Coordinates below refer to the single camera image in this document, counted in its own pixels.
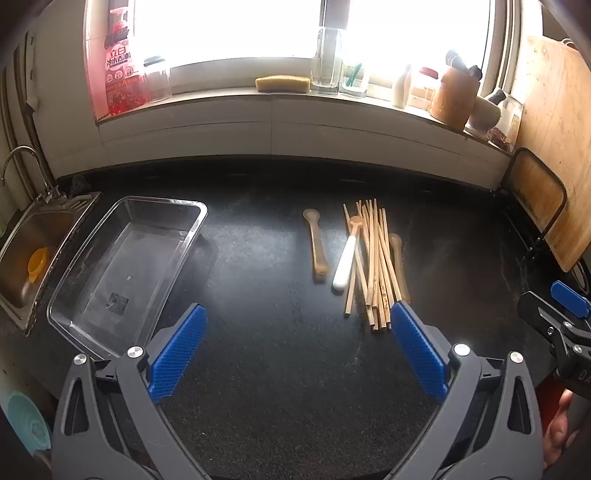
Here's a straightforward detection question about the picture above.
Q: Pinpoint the stainless steel sink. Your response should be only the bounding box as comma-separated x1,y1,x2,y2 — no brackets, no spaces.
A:
0,191,103,337

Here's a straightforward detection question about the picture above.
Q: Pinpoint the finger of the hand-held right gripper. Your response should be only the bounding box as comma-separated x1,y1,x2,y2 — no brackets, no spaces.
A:
517,291,575,337
550,280,591,320

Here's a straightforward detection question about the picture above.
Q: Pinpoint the pink dish soap bottle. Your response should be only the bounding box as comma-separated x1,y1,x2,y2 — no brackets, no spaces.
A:
90,0,141,117

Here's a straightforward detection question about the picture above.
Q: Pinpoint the wooden utensil holder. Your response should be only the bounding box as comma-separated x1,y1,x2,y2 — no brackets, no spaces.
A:
429,65,481,131

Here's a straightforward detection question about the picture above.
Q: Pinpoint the glass jar with black lid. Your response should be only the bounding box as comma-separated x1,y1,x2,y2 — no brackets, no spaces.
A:
142,56,172,103

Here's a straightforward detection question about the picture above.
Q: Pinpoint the white plastic bottle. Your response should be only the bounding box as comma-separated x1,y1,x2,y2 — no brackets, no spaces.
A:
392,65,413,109

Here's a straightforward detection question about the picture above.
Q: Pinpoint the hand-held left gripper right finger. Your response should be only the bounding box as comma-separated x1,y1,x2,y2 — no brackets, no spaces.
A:
390,301,544,480

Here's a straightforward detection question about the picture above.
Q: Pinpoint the glass spice jar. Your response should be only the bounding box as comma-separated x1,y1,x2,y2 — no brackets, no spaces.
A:
489,95,525,151

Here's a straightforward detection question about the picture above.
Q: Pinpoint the wooden cutting board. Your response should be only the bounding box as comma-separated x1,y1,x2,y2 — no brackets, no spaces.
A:
501,36,591,273

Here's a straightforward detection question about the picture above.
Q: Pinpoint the black metal board rack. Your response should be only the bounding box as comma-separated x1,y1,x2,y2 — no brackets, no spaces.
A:
501,147,568,259

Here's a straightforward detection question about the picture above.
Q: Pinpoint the clear glass cup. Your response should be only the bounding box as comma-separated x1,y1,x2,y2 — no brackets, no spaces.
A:
339,55,371,99

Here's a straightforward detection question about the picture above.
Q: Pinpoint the tall clear glass bottle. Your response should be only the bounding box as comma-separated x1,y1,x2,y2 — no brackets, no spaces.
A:
310,27,345,96

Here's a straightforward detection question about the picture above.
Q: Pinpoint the window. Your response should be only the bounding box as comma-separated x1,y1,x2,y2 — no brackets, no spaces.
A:
85,0,518,93

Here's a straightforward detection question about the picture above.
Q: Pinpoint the person's right hand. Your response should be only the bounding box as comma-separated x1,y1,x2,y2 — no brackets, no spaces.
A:
543,389,583,470

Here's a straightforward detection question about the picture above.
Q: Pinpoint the chrome faucet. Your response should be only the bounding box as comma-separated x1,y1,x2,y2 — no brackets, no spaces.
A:
0,145,61,204

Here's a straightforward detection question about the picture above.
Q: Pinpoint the dark round bowl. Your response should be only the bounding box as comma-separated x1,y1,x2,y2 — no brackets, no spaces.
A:
573,261,591,296

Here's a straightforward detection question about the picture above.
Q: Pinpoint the clear plastic container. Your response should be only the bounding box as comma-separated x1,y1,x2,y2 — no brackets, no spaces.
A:
46,196,208,361

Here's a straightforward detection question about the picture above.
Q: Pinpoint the jar with red lid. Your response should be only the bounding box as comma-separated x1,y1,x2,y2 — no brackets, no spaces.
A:
409,67,439,112

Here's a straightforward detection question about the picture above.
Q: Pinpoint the yellow sponge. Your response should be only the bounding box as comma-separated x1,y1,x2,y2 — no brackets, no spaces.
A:
255,75,311,94

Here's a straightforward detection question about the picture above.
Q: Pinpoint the pile of wooden chopsticks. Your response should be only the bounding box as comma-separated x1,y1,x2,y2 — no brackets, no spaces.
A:
342,198,409,330

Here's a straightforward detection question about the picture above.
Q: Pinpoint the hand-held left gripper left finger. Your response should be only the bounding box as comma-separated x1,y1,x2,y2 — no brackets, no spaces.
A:
51,302,208,480

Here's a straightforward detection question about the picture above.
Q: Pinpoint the white handled spoon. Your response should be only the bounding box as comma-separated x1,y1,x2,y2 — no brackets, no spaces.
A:
331,215,365,292

